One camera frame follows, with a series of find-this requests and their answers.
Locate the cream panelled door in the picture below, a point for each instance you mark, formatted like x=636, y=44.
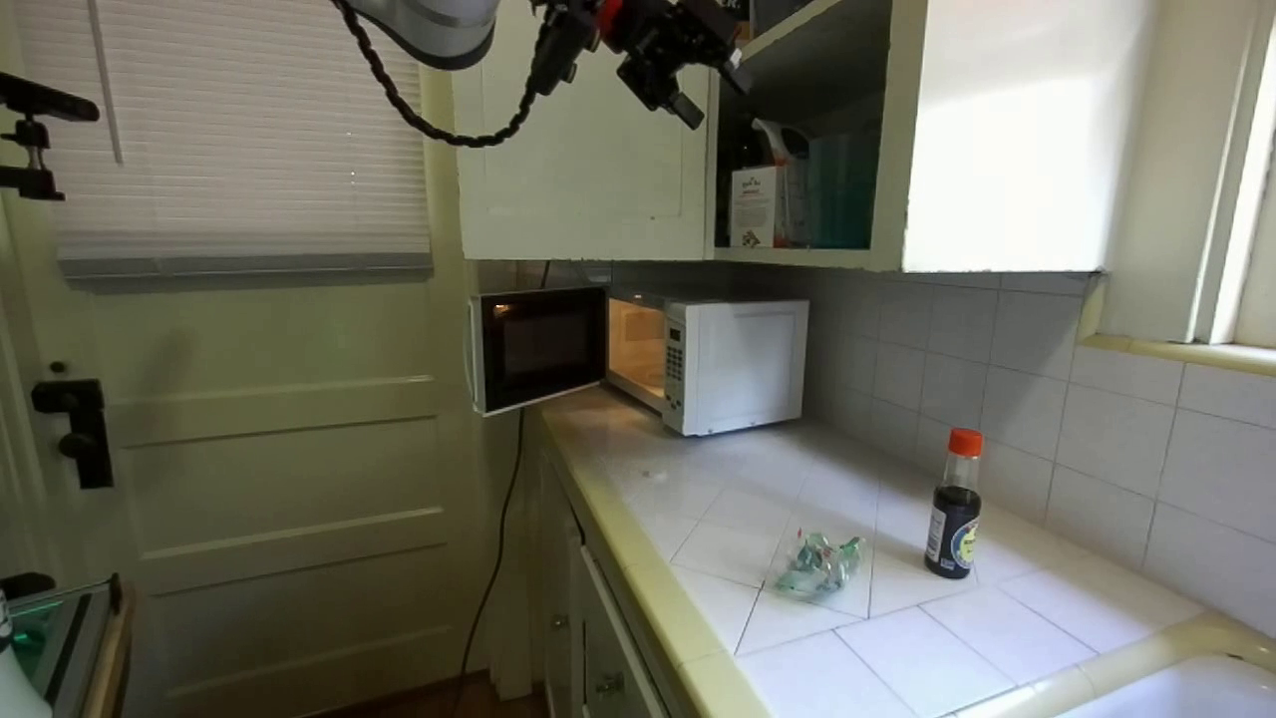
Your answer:
x=291, y=530

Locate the soy sauce bottle red cap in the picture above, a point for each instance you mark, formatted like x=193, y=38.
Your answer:
x=955, y=521

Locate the cream cupboard door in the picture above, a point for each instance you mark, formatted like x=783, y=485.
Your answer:
x=584, y=185

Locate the black-windowed microwave door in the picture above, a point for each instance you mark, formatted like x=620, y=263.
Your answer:
x=540, y=348

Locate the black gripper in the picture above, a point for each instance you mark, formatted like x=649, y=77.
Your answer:
x=664, y=44

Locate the white microwave oven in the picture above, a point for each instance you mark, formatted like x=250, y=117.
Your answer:
x=741, y=366

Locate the cream wall cupboard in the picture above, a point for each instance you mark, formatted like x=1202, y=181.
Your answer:
x=1012, y=133

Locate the glass-topped stand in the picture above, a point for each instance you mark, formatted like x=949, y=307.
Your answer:
x=60, y=641

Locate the white printed carton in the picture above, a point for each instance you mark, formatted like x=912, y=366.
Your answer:
x=757, y=209

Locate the crumpled green wrapper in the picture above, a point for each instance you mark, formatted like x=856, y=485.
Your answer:
x=814, y=562

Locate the cream base cabinet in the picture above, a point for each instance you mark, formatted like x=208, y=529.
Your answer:
x=593, y=641

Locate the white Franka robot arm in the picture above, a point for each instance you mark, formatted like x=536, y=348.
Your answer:
x=442, y=24

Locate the window frame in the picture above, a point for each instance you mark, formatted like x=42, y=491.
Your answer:
x=1239, y=171

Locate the white door blind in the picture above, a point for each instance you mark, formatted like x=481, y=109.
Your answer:
x=240, y=146

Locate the teal drinking glass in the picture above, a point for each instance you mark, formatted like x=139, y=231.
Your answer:
x=840, y=191

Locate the black camera clamp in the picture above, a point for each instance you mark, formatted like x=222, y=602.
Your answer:
x=31, y=139

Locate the white sink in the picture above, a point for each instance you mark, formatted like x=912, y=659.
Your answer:
x=1182, y=693

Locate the black door latch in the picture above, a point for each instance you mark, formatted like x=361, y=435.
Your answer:
x=76, y=424

